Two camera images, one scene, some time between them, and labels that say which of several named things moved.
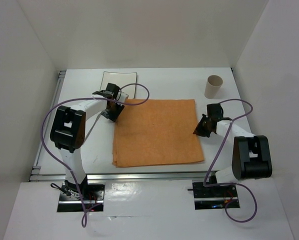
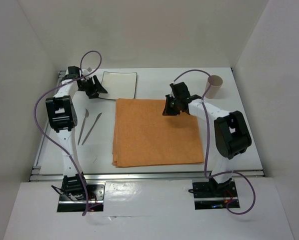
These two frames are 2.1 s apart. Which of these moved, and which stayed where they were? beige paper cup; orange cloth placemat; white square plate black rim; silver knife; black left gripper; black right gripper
Moved: black right gripper; black left gripper
Stayed: silver knife; beige paper cup; orange cloth placemat; white square plate black rim
